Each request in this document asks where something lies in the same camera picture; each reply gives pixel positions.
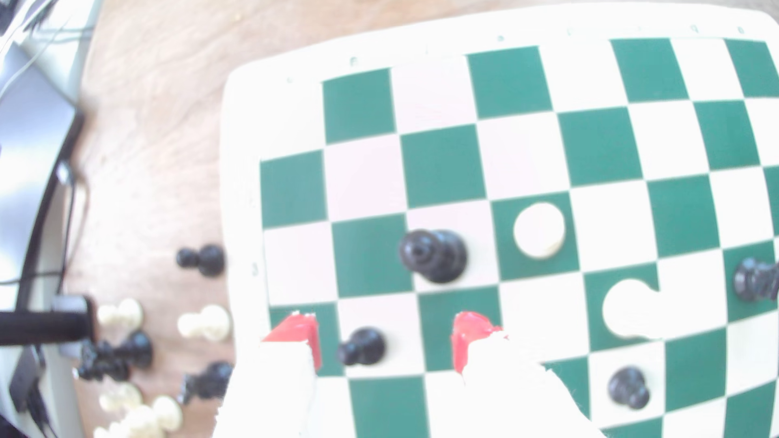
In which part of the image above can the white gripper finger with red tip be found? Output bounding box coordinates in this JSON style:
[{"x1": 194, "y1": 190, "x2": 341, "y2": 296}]
[
  {"x1": 452, "y1": 311, "x2": 606, "y2": 438},
  {"x1": 213, "y1": 311, "x2": 323, "y2": 438}
]

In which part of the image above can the black king chess piece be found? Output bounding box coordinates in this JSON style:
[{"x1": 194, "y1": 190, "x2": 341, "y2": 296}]
[{"x1": 398, "y1": 229, "x2": 469, "y2": 285}]

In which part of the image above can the black pawn chess piece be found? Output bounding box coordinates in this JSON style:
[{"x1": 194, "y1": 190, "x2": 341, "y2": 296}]
[
  {"x1": 176, "y1": 244, "x2": 226, "y2": 278},
  {"x1": 607, "y1": 365, "x2": 651, "y2": 410},
  {"x1": 336, "y1": 326, "x2": 388, "y2": 367}
]

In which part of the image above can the white pawn chess piece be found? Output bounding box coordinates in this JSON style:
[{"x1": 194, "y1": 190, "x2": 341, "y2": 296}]
[
  {"x1": 176, "y1": 304, "x2": 232, "y2": 343},
  {"x1": 96, "y1": 298, "x2": 145, "y2": 331},
  {"x1": 512, "y1": 202, "x2": 567, "y2": 260}
]

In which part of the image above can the black queen chess piece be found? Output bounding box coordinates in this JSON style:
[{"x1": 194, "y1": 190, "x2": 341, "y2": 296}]
[{"x1": 73, "y1": 330, "x2": 154, "y2": 383}]

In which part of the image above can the white tall chess piece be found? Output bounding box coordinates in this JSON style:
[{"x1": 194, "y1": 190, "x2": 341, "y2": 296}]
[{"x1": 601, "y1": 279, "x2": 667, "y2": 340}]

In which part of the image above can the green and white chess board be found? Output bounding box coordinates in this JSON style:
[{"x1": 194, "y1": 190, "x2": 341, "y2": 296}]
[{"x1": 219, "y1": 3, "x2": 779, "y2": 438}]

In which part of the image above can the black knight chess piece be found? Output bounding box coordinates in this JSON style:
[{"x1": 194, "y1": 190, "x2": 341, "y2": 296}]
[{"x1": 733, "y1": 257, "x2": 779, "y2": 303}]

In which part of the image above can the black bar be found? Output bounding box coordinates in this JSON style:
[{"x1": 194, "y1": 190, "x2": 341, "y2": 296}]
[{"x1": 0, "y1": 310, "x2": 93, "y2": 346}]

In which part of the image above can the black adapter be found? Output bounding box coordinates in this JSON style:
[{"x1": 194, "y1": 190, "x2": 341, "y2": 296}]
[{"x1": 7, "y1": 347, "x2": 46, "y2": 414}]

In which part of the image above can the silver laptop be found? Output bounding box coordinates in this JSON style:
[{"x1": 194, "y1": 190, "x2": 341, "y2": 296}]
[{"x1": 0, "y1": 43, "x2": 86, "y2": 305}]

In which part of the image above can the light grey device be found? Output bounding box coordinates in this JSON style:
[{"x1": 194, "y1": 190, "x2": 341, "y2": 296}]
[{"x1": 12, "y1": 0, "x2": 104, "y2": 101}]

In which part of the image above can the thin black cable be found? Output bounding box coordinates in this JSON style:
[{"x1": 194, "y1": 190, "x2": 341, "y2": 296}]
[{"x1": 55, "y1": 161, "x2": 83, "y2": 293}]

